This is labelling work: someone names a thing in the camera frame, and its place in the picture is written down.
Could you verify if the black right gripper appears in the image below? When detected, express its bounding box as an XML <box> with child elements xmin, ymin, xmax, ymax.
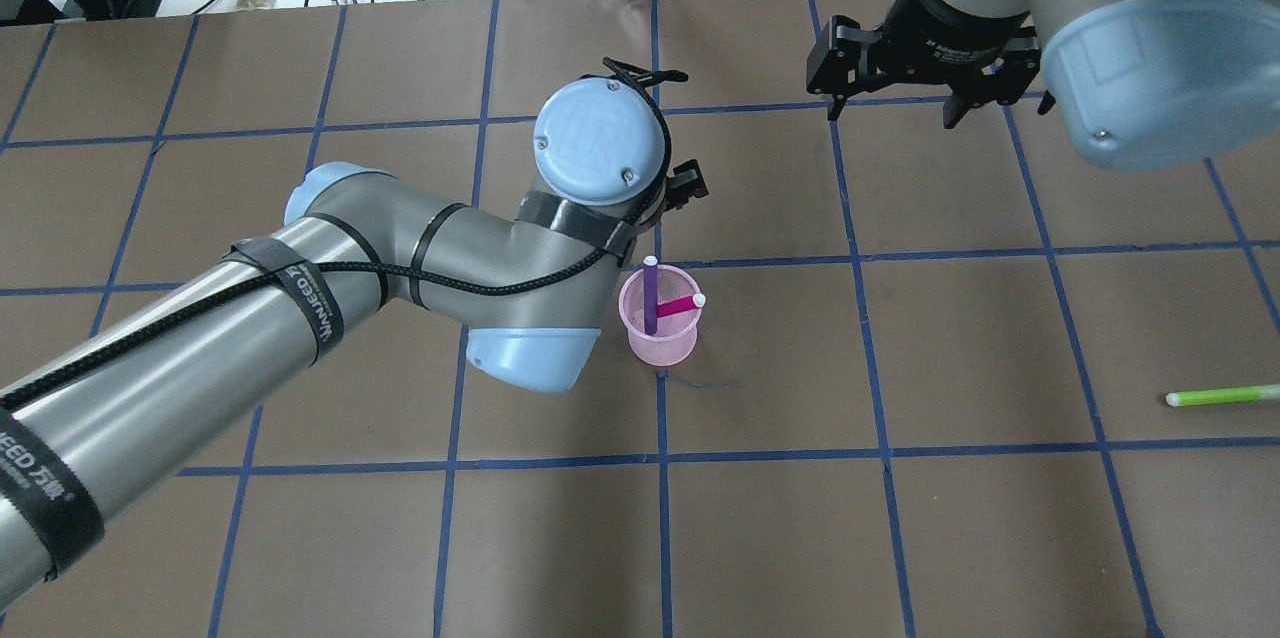
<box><xmin>806</xmin><ymin>15</ymin><xmax>1041</xmax><ymax>129</ymax></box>

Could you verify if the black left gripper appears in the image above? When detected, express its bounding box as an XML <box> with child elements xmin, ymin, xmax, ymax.
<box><xmin>602</xmin><ymin>58</ymin><xmax>709</xmax><ymax>229</ymax></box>

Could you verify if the purple highlighter pen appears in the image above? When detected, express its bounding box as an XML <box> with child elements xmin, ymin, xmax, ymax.
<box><xmin>643</xmin><ymin>255</ymin><xmax>660</xmax><ymax>336</ymax></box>

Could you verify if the pink highlighter pen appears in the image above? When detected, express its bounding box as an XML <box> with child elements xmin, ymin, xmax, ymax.
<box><xmin>655</xmin><ymin>293</ymin><xmax>707</xmax><ymax>318</ymax></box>

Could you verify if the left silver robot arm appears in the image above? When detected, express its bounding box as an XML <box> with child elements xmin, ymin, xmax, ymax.
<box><xmin>1</xmin><ymin>58</ymin><xmax>708</xmax><ymax>607</ymax></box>

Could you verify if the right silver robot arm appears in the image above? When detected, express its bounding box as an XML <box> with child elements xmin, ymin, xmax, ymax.
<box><xmin>806</xmin><ymin>0</ymin><xmax>1279</xmax><ymax>170</ymax></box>

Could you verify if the pink mesh cup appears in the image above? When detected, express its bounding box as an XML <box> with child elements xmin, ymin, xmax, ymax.
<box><xmin>617</xmin><ymin>263</ymin><xmax>705</xmax><ymax>368</ymax></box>

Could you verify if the green highlighter pen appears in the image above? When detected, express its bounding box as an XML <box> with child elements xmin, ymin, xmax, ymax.
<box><xmin>1164</xmin><ymin>383</ymin><xmax>1279</xmax><ymax>407</ymax></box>

